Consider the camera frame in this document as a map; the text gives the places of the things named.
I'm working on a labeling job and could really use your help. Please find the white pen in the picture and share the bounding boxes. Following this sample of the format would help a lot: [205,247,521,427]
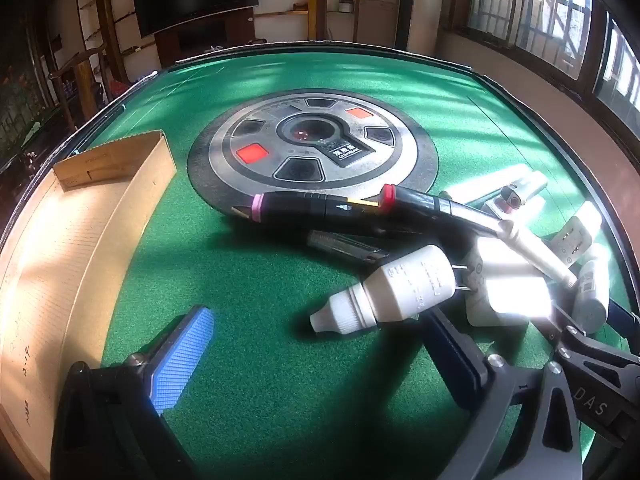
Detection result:
[497,222,578,288]

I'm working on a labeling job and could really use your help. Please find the round table centre console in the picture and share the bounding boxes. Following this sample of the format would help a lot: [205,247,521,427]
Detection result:
[187,89,440,211]

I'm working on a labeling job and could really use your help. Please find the cardboard box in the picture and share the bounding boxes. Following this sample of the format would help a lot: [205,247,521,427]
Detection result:
[0,130,178,480]

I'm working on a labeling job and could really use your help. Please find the black marker pink caps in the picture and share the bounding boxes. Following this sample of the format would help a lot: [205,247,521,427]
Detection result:
[231,191,386,228]

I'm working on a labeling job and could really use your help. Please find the barred window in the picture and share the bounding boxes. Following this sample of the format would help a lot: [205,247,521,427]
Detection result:
[465,0,640,126]

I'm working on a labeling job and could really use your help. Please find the grey pen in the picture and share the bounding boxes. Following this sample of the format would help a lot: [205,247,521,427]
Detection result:
[306,230,391,263]

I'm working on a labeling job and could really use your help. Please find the white tube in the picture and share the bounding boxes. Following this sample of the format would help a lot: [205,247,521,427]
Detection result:
[442,162,531,201]

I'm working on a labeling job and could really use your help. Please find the white dropper bottle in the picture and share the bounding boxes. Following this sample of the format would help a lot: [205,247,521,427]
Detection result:
[308,245,456,336]

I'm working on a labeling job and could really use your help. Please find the white charger plug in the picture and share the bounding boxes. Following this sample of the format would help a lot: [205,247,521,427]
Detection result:
[452,237,556,328]

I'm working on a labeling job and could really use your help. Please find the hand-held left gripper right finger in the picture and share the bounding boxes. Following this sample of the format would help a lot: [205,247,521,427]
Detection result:
[424,309,584,480]

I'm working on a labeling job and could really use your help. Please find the black marker red cap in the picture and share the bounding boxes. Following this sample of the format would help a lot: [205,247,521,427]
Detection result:
[380,183,503,236]

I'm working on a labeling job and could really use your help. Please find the dark television cabinet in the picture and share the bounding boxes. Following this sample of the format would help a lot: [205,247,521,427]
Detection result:
[155,10,256,56]

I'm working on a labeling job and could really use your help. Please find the small white bottle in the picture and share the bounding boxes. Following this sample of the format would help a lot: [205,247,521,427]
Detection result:
[572,244,612,335]

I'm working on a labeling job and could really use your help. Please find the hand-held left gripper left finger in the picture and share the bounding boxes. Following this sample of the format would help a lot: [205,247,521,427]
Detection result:
[50,305,216,480]

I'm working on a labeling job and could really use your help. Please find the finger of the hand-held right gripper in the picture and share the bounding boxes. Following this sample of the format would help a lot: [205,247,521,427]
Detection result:
[537,302,589,349]
[607,297,640,334]

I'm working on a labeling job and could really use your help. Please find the wooden chair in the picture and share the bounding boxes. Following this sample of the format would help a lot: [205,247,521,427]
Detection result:
[47,42,108,131]

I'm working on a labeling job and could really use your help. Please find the white plug adapter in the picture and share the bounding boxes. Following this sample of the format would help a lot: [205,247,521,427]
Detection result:
[552,201,603,266]

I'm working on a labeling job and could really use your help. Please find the yellow pillar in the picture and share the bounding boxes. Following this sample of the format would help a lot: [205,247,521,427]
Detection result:
[307,0,326,41]

